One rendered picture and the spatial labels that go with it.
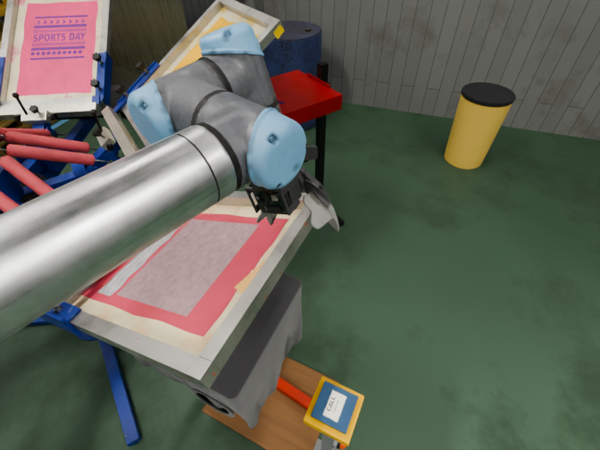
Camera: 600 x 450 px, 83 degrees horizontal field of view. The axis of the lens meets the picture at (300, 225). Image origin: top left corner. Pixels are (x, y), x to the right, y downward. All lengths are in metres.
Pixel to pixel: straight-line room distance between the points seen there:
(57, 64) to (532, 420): 3.21
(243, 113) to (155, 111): 0.11
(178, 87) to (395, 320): 2.05
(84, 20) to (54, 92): 0.49
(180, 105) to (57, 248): 0.20
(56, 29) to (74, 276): 2.43
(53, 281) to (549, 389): 2.37
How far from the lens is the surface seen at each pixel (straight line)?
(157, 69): 2.06
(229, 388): 1.09
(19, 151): 1.76
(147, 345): 0.84
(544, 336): 2.62
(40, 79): 2.51
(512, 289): 2.73
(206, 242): 1.07
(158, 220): 0.30
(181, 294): 0.95
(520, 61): 4.29
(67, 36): 2.61
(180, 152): 0.31
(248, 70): 0.48
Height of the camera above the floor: 1.96
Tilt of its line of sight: 45 degrees down
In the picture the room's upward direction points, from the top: 1 degrees counter-clockwise
